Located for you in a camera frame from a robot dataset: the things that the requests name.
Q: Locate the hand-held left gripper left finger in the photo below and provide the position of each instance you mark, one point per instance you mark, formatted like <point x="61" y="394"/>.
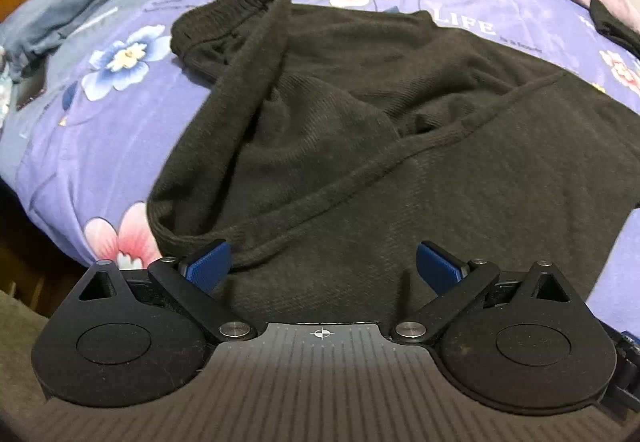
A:
<point x="211" y="266"/>

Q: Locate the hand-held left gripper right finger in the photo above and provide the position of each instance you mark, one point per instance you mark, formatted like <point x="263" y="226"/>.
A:
<point x="439" y="267"/>

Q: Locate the purple floral bedsheet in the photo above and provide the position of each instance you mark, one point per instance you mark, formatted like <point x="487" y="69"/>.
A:
<point x="100" y="146"/>

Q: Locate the small black cloth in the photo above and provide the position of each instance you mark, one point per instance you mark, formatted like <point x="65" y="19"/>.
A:
<point x="612" y="24"/>

